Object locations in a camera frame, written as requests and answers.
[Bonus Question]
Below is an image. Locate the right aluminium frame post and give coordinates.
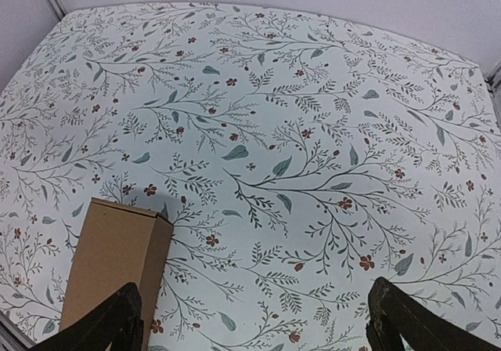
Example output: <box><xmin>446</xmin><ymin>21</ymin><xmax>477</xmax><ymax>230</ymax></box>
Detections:
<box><xmin>485</xmin><ymin>61</ymin><xmax>501</xmax><ymax>95</ymax></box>

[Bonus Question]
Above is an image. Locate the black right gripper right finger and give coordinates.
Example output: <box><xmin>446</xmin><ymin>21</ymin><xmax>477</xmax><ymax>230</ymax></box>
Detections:
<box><xmin>366</xmin><ymin>277</ymin><xmax>499</xmax><ymax>351</ymax></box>

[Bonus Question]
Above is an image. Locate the aluminium front rail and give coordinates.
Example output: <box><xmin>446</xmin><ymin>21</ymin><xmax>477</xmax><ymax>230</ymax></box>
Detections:
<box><xmin>0</xmin><ymin>313</ymin><xmax>36</xmax><ymax>351</ymax></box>

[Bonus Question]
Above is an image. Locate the floral patterned table mat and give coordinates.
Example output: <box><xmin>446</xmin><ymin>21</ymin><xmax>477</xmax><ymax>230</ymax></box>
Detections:
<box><xmin>1</xmin><ymin>2</ymin><xmax>500</xmax><ymax>350</ymax></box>

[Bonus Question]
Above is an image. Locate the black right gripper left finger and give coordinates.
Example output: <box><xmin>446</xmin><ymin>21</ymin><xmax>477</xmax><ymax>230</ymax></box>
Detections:
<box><xmin>31</xmin><ymin>282</ymin><xmax>143</xmax><ymax>351</ymax></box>

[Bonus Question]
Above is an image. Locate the brown cardboard box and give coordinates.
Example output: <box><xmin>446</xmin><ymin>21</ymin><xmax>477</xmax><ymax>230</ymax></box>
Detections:
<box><xmin>59</xmin><ymin>197</ymin><xmax>174</xmax><ymax>350</ymax></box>

